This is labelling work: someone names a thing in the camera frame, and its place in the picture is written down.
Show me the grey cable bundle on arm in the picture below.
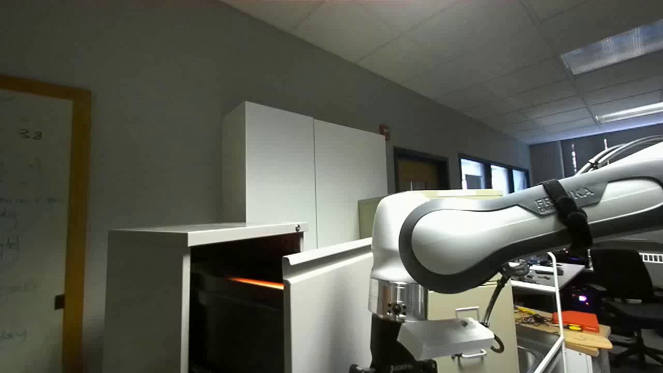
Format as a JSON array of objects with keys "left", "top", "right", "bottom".
[{"left": 576, "top": 136, "right": 663, "bottom": 176}]

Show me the dark framed door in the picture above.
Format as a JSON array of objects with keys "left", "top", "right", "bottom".
[{"left": 392, "top": 146, "right": 454, "bottom": 196}]

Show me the black office chair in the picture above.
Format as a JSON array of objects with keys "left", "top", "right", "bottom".
[{"left": 589, "top": 244, "right": 663, "bottom": 368}]

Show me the row of dark framed windows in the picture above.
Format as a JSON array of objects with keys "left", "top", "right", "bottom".
[{"left": 457, "top": 154, "right": 532, "bottom": 196}]

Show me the white file cabinet drawer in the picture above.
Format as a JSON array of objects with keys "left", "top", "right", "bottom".
[{"left": 279, "top": 236, "right": 379, "bottom": 373}]

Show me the white file cabinet body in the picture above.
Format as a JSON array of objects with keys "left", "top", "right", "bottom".
[{"left": 101, "top": 220, "right": 306, "bottom": 373}]

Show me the white metal stand frame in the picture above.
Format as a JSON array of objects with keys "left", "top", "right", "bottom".
[{"left": 509, "top": 251, "right": 589, "bottom": 373}]

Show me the orange tool on table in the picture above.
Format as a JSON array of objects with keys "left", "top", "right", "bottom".
[{"left": 549, "top": 310, "right": 603, "bottom": 335}]

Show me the black camera cable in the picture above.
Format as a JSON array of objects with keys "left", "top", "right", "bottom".
[{"left": 481, "top": 264, "right": 518, "bottom": 354}]

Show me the tall white storage cabinet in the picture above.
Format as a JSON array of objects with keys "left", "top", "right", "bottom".
[{"left": 220, "top": 100, "right": 390, "bottom": 251}]

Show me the black velcro strap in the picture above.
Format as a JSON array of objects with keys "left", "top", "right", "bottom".
[{"left": 540, "top": 178, "right": 595, "bottom": 257}]

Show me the wooden work table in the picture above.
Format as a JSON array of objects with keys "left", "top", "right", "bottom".
[{"left": 515, "top": 305, "right": 616, "bottom": 357}]

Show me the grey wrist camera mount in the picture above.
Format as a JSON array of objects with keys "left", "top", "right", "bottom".
[{"left": 395, "top": 315, "right": 498, "bottom": 363}]

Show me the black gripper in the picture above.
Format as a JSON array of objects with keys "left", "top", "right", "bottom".
[{"left": 368, "top": 314, "right": 439, "bottom": 373}]

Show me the wood framed whiteboard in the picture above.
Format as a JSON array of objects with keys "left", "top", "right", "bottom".
[{"left": 0, "top": 73, "right": 94, "bottom": 373}]

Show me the narrow ceiling light panel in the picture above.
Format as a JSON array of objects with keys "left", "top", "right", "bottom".
[{"left": 592, "top": 100, "right": 663, "bottom": 127}]

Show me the large ceiling light panel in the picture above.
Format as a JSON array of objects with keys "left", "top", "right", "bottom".
[{"left": 560, "top": 16, "right": 663, "bottom": 78}]

